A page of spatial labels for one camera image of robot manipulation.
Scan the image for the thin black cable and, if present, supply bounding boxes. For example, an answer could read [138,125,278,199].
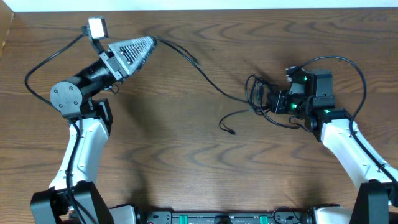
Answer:
[154,35,251,135]

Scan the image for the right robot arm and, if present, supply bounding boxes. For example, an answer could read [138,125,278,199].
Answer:
[266,68,397,223]

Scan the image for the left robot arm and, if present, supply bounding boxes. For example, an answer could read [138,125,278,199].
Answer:
[30,36,157,223]

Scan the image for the wooden side panel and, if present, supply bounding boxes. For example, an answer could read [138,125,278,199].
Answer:
[0,0,14,56]

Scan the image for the left camera cable black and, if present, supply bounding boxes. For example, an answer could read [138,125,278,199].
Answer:
[24,26,94,224]

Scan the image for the camera cable black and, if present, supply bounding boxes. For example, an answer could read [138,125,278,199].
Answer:
[292,55,398,184]
[24,26,94,224]

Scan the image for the right camera cable black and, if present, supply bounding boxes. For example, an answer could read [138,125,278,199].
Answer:
[292,55,398,184]

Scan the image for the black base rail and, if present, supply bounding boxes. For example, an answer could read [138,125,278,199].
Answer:
[136,209,315,224]

